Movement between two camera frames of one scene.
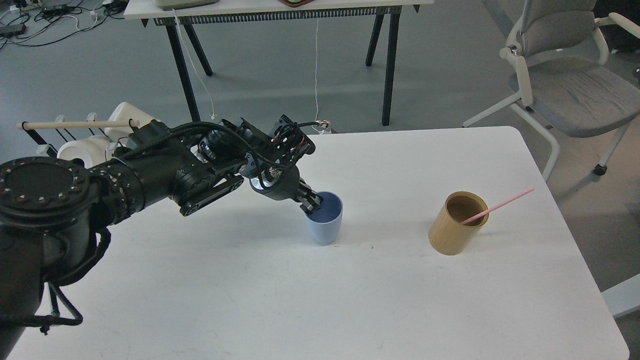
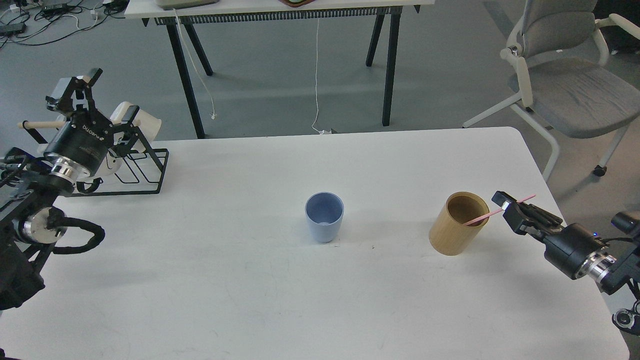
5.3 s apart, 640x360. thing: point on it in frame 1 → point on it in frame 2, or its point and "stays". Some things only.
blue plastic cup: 323,224 stays
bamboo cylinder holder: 447,235 stays
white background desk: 180,16 stays
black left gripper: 283,182 → 80,146
